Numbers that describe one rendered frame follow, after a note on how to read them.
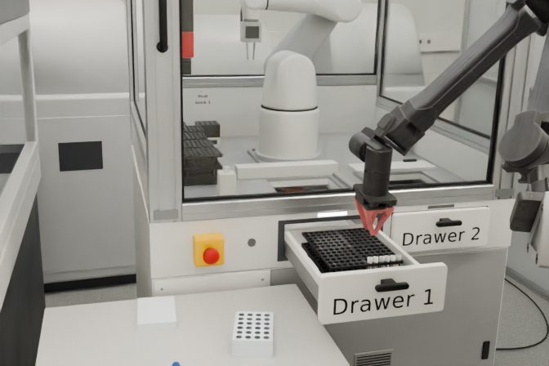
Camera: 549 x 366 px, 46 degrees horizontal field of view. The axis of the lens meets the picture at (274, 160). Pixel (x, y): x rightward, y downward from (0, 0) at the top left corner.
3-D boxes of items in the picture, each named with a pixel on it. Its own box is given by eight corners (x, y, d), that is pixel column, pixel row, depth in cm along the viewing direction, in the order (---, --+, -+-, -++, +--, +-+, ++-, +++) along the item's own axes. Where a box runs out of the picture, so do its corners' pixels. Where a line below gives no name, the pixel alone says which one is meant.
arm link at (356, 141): (395, 114, 135) (420, 136, 139) (370, 100, 145) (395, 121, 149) (359, 159, 136) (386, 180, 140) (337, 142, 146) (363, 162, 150)
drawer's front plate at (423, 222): (487, 245, 180) (491, 207, 177) (392, 253, 173) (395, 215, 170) (483, 243, 182) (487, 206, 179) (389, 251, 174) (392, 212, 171)
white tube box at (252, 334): (272, 357, 133) (272, 341, 132) (231, 356, 133) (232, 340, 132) (272, 327, 145) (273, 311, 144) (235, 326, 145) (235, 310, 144)
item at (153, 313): (176, 328, 144) (176, 321, 143) (137, 331, 142) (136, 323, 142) (174, 301, 156) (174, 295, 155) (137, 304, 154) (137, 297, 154)
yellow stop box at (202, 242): (225, 266, 157) (225, 238, 155) (195, 269, 155) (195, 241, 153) (220, 258, 162) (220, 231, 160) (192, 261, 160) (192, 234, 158)
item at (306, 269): (433, 301, 143) (435, 276, 141) (324, 314, 136) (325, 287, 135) (363, 236, 180) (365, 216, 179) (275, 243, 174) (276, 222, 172)
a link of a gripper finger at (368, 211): (377, 225, 149) (381, 187, 146) (391, 238, 143) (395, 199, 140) (350, 226, 148) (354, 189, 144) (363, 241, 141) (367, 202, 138)
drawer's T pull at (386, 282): (409, 289, 134) (409, 283, 134) (376, 292, 132) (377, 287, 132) (401, 282, 137) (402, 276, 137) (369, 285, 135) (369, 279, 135)
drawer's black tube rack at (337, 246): (401, 286, 149) (403, 261, 148) (329, 293, 145) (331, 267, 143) (363, 250, 170) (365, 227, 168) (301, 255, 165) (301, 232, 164)
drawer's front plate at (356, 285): (443, 310, 142) (448, 265, 139) (319, 325, 135) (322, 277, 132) (439, 306, 144) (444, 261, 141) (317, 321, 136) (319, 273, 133)
